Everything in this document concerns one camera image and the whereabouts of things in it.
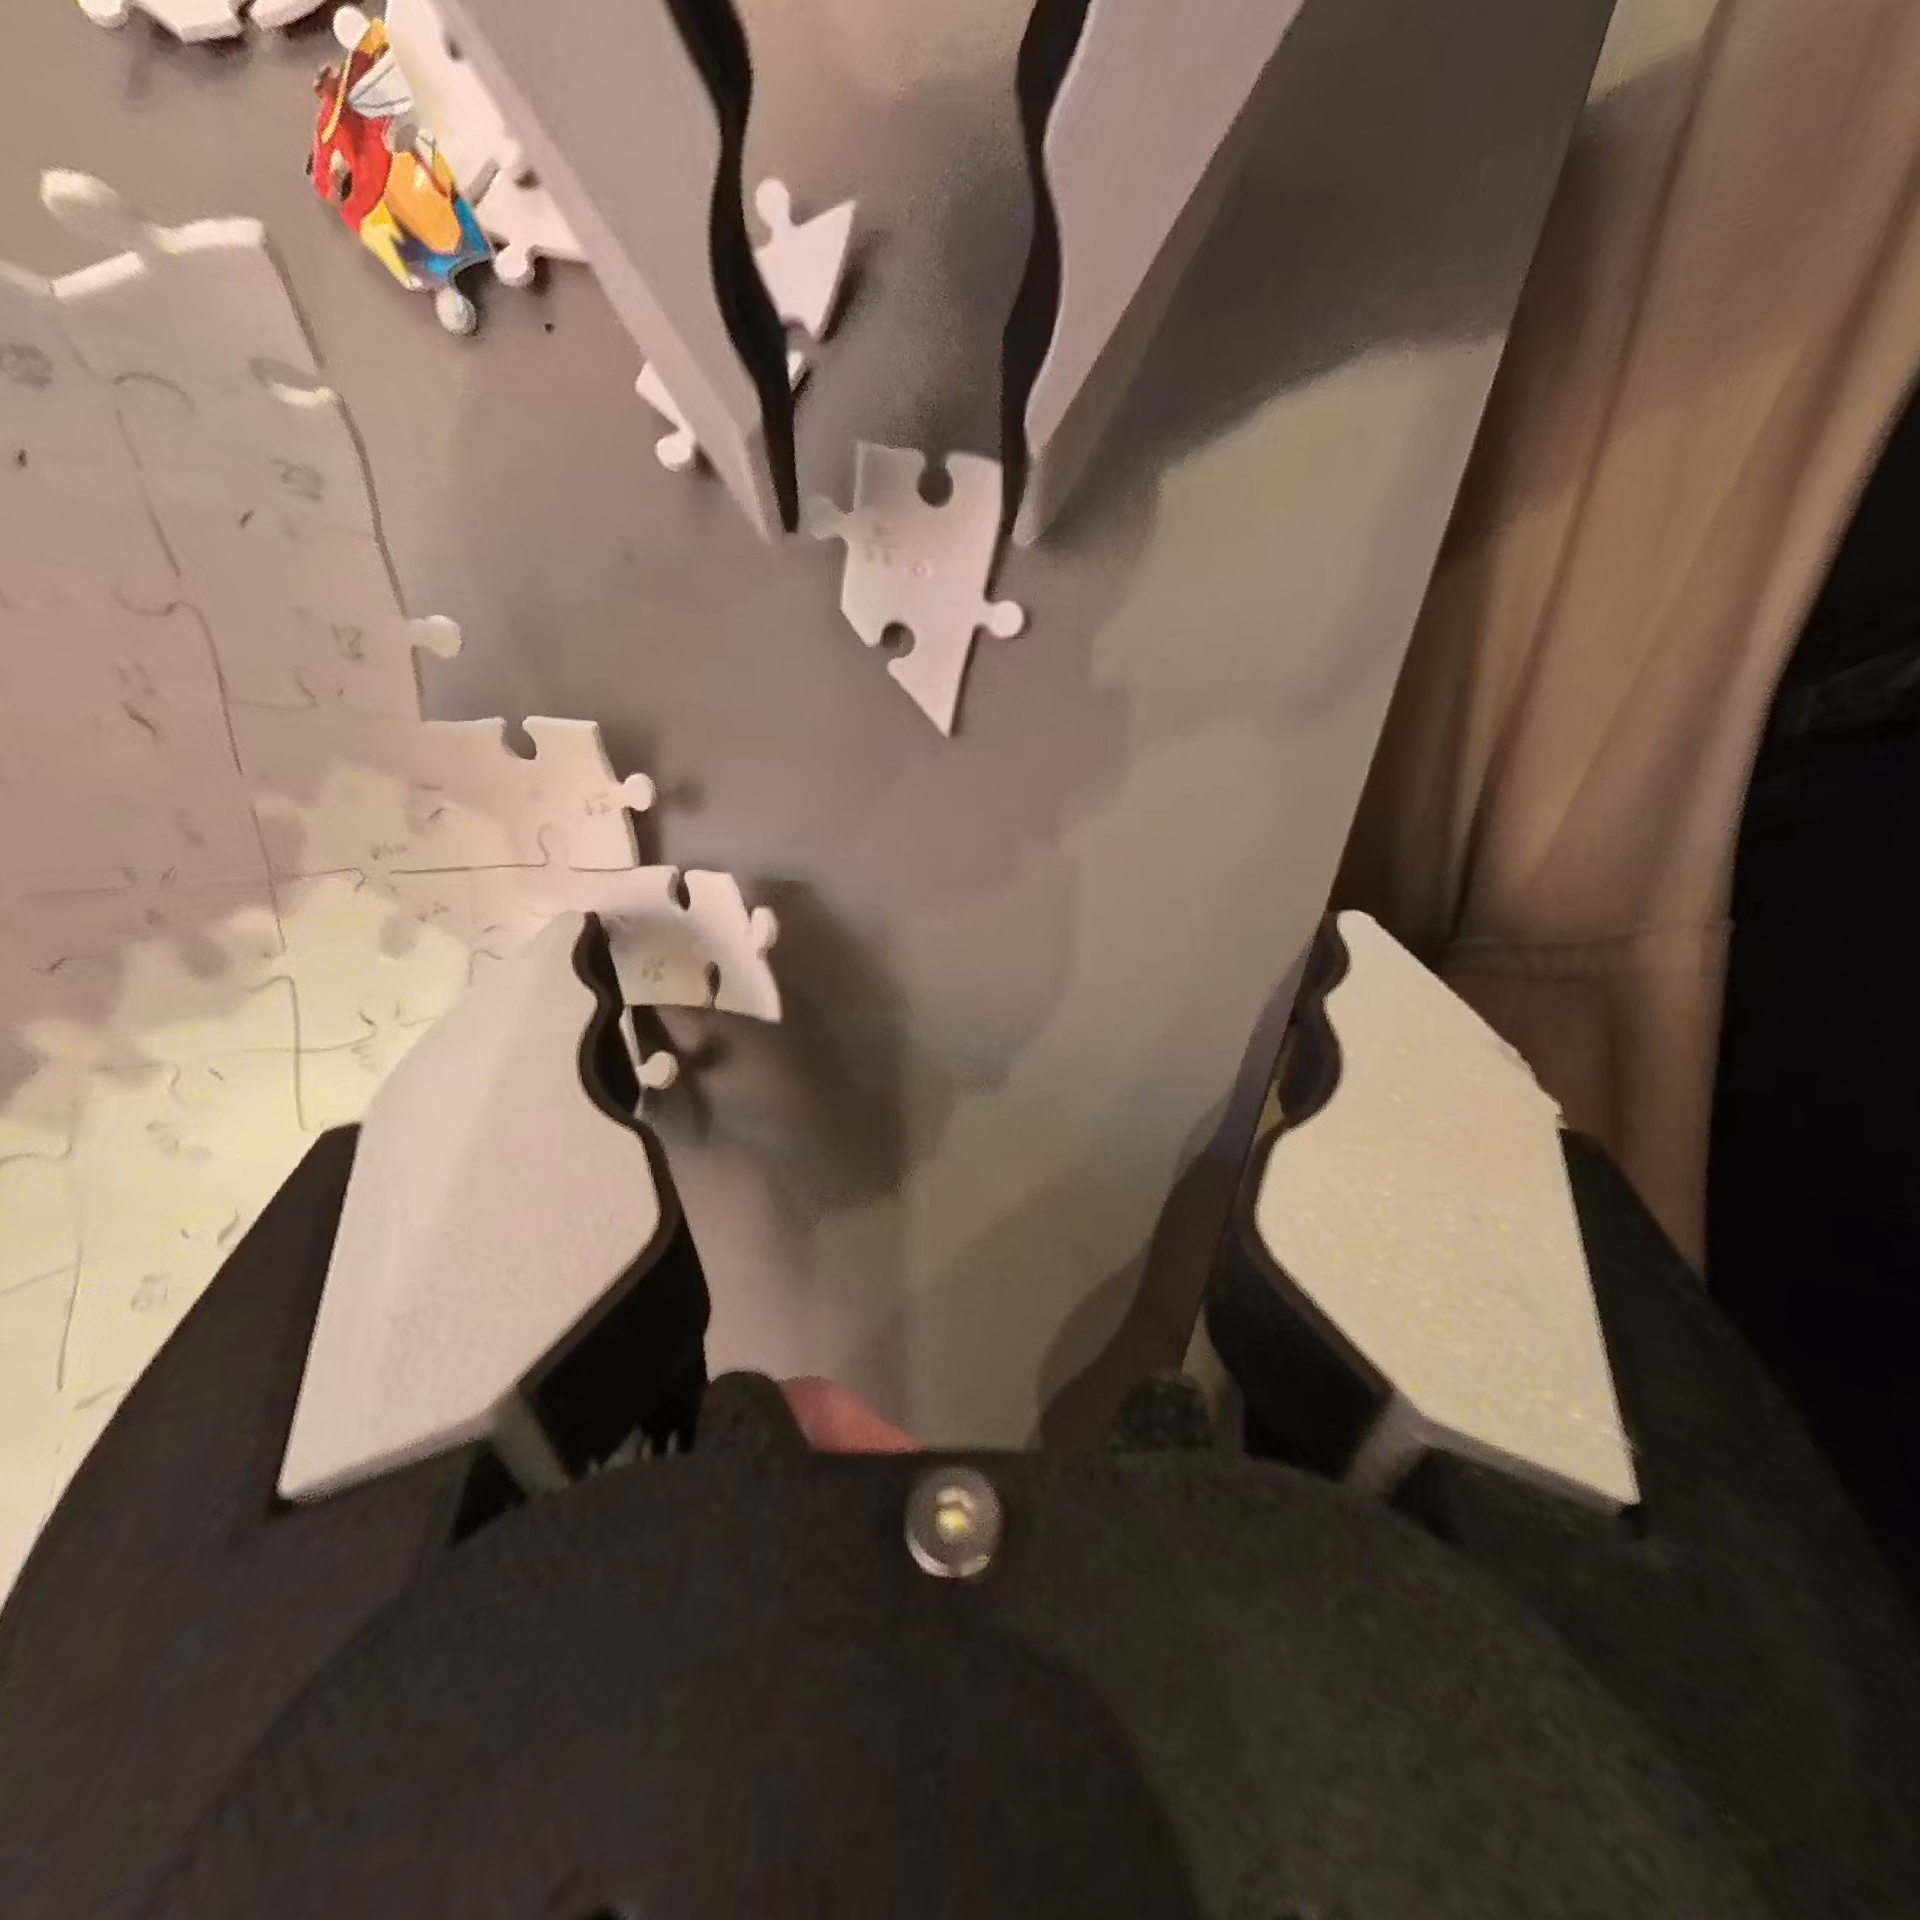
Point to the beige cloth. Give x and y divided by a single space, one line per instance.
1650 599

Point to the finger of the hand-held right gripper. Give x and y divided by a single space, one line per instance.
615 165
1154 195

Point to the assembled white puzzle sheet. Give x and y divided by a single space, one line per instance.
182 675

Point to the colourful printed puzzle piece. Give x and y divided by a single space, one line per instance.
399 181

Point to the person's left hand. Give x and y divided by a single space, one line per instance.
840 1418

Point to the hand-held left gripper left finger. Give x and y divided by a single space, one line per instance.
465 1243

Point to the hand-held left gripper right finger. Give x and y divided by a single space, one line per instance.
1441 1260

